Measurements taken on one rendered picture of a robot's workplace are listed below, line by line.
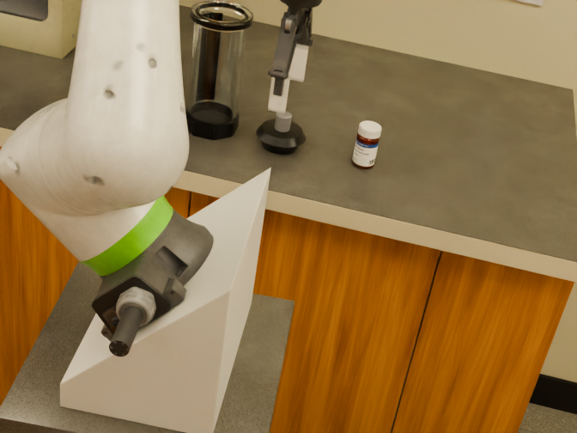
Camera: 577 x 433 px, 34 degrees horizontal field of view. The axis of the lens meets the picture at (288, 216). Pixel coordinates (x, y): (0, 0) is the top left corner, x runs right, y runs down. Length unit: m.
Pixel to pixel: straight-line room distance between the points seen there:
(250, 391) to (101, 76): 0.48
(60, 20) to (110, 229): 0.92
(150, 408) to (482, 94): 1.19
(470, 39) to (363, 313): 0.76
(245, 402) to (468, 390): 0.72
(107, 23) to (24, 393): 0.48
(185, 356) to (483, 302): 0.76
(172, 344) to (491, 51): 1.35
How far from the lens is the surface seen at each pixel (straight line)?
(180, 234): 1.14
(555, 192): 1.81
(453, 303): 1.73
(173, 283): 1.09
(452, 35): 2.23
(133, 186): 0.95
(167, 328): 1.07
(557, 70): 2.26
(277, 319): 1.35
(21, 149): 1.08
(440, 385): 1.85
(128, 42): 0.96
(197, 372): 1.10
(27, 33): 2.01
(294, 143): 1.71
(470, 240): 1.61
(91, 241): 1.11
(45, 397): 1.21
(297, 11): 1.60
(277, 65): 1.58
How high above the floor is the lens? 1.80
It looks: 33 degrees down
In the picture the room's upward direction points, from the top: 9 degrees clockwise
